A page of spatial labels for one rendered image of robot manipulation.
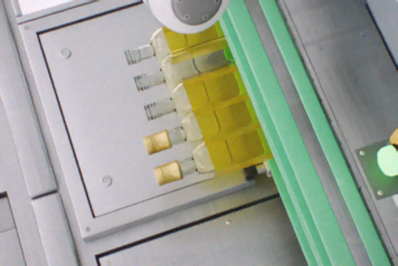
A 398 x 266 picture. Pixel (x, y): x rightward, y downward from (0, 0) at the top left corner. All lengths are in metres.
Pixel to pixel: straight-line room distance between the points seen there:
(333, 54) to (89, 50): 0.54
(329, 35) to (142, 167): 0.44
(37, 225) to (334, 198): 0.57
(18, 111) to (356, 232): 0.71
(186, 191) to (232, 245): 0.13
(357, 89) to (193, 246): 0.45
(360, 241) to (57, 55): 0.73
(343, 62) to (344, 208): 0.23
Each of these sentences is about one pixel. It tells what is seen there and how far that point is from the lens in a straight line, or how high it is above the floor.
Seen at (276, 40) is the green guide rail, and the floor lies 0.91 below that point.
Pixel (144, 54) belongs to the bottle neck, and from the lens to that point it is 1.41.
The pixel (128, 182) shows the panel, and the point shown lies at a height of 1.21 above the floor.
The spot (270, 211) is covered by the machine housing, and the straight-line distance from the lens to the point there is 1.48.
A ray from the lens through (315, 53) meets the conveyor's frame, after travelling 1.25.
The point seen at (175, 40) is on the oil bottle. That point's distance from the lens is 1.40.
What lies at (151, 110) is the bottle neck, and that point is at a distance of 1.35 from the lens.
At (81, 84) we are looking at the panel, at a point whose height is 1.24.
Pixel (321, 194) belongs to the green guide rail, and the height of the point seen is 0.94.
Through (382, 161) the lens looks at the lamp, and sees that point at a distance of 1.15.
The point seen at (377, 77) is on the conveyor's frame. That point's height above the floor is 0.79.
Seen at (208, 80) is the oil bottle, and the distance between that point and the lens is 1.36.
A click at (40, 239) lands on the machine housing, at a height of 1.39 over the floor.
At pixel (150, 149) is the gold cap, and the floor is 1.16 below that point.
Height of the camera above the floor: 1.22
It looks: 6 degrees down
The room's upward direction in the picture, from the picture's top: 108 degrees counter-clockwise
